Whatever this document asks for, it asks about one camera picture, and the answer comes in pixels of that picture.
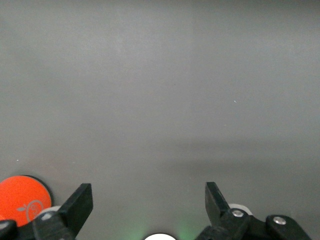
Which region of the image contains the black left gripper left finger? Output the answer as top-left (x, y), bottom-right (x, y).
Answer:
top-left (32, 183), bottom-right (94, 240)

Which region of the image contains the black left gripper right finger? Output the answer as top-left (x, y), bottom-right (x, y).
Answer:
top-left (194, 181), bottom-right (252, 240)

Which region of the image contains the orange cylindrical can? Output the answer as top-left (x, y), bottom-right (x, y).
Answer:
top-left (0, 174), bottom-right (54, 228)

